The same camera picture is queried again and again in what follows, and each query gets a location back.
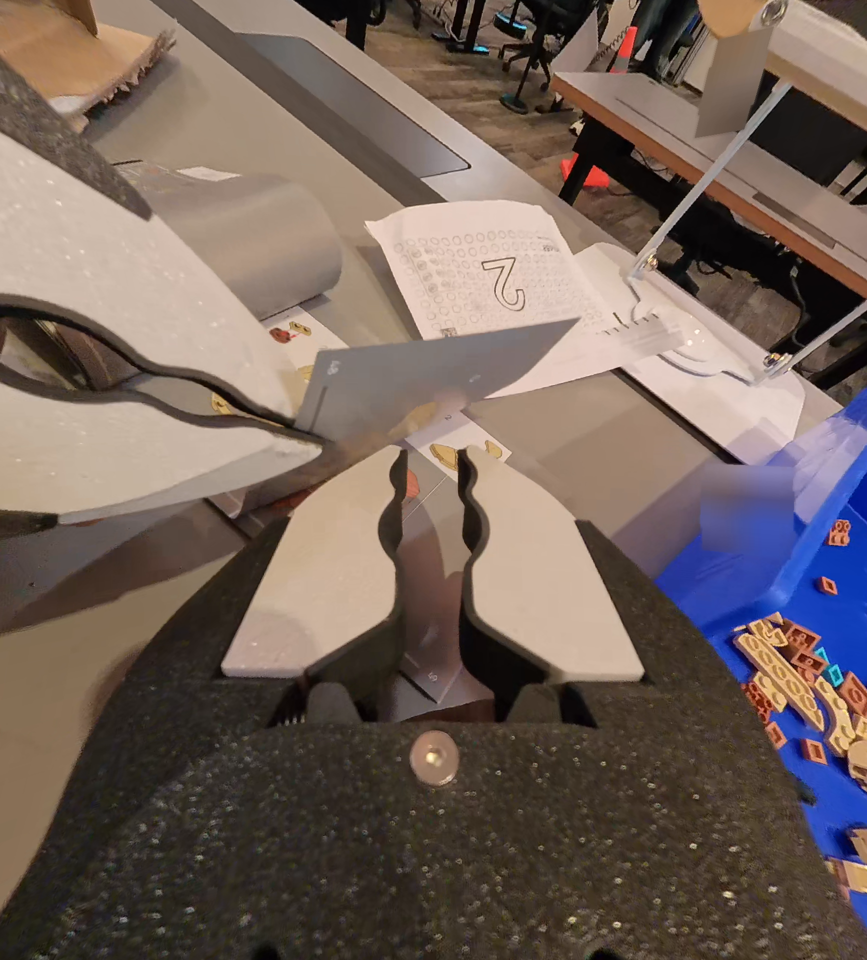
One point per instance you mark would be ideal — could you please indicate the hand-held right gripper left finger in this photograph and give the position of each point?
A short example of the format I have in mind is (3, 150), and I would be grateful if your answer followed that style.
(306, 585)

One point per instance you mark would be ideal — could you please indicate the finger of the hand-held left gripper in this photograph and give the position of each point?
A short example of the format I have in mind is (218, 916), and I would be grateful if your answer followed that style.
(103, 465)
(66, 240)

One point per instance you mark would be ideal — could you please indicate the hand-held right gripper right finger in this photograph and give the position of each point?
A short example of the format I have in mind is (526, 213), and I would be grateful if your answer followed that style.
(553, 592)

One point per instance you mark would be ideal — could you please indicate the grey building instruction booklet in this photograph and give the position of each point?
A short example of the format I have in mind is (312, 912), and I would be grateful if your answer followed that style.
(418, 375)

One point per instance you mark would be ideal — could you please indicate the wood edged grey desk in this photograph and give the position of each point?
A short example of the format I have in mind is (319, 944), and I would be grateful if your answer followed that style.
(666, 127)

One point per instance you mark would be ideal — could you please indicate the torn open cardboard box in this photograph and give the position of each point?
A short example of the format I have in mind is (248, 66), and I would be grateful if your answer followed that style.
(66, 52)

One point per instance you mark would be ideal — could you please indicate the pile of toy bricks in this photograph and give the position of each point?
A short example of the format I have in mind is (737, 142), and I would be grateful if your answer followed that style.
(786, 675)

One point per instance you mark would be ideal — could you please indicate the white printed paper sheet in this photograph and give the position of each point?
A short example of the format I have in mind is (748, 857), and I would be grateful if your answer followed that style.
(463, 262)

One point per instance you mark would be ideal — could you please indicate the orange traffic cone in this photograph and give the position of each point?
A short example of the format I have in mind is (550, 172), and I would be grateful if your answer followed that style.
(625, 52)
(583, 174)

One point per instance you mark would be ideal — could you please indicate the black office chair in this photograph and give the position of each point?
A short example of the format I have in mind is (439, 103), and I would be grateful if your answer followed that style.
(553, 19)

